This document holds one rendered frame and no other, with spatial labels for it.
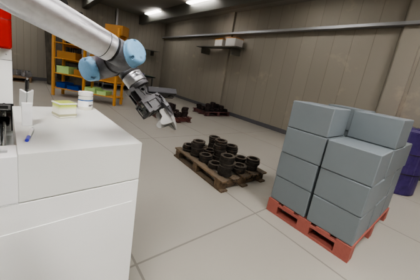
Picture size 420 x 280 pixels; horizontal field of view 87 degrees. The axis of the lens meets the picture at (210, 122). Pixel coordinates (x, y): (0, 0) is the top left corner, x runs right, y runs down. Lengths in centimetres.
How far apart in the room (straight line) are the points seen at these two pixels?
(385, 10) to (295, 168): 445
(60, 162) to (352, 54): 573
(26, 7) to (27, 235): 62
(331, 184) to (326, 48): 449
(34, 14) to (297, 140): 199
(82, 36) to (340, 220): 208
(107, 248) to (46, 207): 30
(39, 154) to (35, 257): 33
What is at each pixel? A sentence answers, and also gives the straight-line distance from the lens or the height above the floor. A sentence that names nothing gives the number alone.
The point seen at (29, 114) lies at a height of 101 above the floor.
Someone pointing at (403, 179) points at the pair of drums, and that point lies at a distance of 429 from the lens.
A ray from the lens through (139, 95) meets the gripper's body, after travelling 82.
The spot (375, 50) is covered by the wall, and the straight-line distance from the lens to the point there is 583.
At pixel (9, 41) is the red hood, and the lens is 130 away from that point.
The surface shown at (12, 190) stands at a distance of 82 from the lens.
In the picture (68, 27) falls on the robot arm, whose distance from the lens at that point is 63.
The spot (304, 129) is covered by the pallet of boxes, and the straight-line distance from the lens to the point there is 214.
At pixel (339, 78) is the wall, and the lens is 593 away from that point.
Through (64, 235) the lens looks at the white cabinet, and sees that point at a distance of 93.
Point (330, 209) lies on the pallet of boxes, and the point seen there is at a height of 34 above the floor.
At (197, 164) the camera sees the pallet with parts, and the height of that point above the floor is 12.
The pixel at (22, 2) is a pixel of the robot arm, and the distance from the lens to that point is 60.
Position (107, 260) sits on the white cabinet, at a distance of 108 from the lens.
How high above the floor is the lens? 125
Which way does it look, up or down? 12 degrees down
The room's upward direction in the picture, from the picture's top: 9 degrees clockwise
